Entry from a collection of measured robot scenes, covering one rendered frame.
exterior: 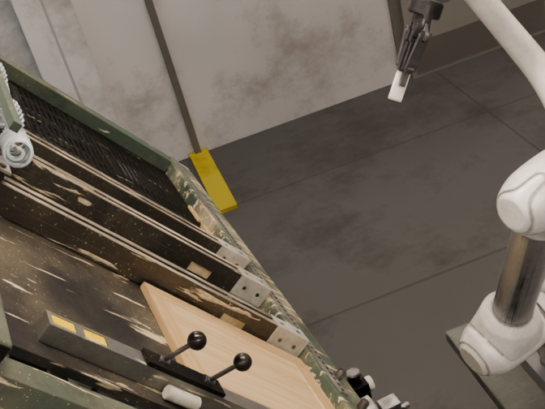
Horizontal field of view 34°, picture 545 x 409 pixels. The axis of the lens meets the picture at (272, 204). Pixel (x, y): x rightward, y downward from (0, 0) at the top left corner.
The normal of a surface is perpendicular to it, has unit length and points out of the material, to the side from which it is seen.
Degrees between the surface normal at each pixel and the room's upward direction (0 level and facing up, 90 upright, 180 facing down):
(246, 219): 0
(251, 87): 90
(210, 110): 90
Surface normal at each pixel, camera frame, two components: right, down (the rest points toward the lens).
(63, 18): 0.29, 0.46
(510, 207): -0.80, 0.44
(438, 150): -0.23, -0.82
